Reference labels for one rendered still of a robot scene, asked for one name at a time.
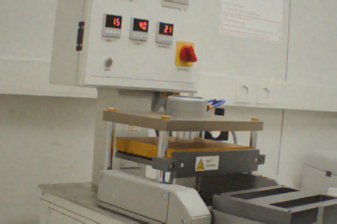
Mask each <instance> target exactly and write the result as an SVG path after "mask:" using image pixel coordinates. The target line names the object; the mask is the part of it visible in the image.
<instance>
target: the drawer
mask: <svg viewBox="0 0 337 224"><path fill-rule="evenodd" d="M207 209H209V212H210V213H211V224H271V223H267V222H263V221H259V220H257V219H250V218H248V217H244V216H239V215H235V214H233V213H228V212H224V211H219V210H215V209H212V208H211V206H207ZM307 224H337V201H334V202H330V203H327V204H322V205H319V207H318V213H317V222H310V223H307Z"/></svg>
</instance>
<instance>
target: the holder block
mask: <svg viewBox="0 0 337 224"><path fill-rule="evenodd" d="M334 201H337V196H336V195H330V194H325V193H320V192H315V191H309V190H307V189H299V188H296V187H291V186H285V185H280V186H268V187H262V188H256V189H247V190H242V191H236V192H227V193H221V194H213V195H212V206H211V208H212V209H215V210H219V211H224V212H228V213H233V214H235V215H239V216H244V217H248V218H250V219H257V220H259V221H263V222H267V223H271V224H307V223H310V222H317V213H318V207H319V205H322V204H327V203H330V202H334Z"/></svg>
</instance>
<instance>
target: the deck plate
mask: <svg viewBox="0 0 337 224"><path fill-rule="evenodd" d="M38 188H39V189H43V190H45V191H47V192H51V193H53V194H54V195H58V196H59V197H61V198H65V199H67V200H69V201H73V202H74V203H78V204H79V205H82V206H84V207H87V208H90V209H92V210H95V211H98V212H99V213H103V214H105V215H107V216H111V217H112V218H116V219H118V220H122V221H124V222H127V223H129V224H147V223H146V222H142V221H140V220H138V219H133V218H131V217H129V216H124V215H122V214H121V213H116V212H115V211H113V210H109V209H107V208H103V207H101V206H98V205H97V204H98V187H97V186H92V185H90V182H87V183H81V182H79V183H51V184H38ZM200 197H201V199H202V200H203V202H204V203H205V206H206V207H207V206H211V205H212V198H206V197H202V196H200Z"/></svg>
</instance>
